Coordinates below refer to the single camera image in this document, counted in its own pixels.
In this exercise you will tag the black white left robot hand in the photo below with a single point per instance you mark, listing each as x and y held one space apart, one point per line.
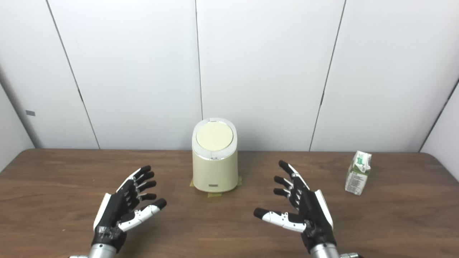
114 209

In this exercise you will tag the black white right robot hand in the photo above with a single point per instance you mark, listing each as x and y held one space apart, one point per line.
315 215

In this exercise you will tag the white green milk carton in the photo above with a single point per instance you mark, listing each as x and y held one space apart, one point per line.
357 175

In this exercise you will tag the cream round bin lid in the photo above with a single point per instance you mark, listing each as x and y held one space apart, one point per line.
214 136

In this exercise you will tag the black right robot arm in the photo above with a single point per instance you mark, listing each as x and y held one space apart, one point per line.
324 252

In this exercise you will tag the cream-colored bin body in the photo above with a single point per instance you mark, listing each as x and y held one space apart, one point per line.
215 172

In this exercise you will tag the grey wall tape mark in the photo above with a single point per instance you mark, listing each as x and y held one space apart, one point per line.
30 113

